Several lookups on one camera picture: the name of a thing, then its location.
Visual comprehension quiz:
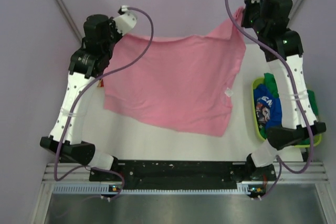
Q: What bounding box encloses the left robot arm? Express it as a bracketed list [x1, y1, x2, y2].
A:
[40, 14, 122, 180]

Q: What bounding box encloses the left aluminium frame post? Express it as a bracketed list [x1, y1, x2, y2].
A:
[54, 0, 82, 43]

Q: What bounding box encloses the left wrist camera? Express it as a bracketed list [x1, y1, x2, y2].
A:
[112, 5, 138, 36]

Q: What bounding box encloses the blue printed t shirt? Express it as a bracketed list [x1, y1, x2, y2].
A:
[253, 84, 282, 130]

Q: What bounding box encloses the green t shirt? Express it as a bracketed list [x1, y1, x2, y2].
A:
[262, 72, 320, 147]

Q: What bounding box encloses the pink t shirt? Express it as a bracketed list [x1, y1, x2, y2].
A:
[103, 9, 246, 137]

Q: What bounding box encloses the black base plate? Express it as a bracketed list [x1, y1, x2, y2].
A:
[89, 159, 276, 189]

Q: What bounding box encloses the grey slotted cable duct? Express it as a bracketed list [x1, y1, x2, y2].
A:
[52, 182, 265, 196]

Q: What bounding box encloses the green plastic basket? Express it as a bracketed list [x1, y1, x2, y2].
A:
[250, 76, 322, 148]

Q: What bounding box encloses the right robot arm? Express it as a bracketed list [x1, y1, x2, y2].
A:
[241, 0, 326, 180]

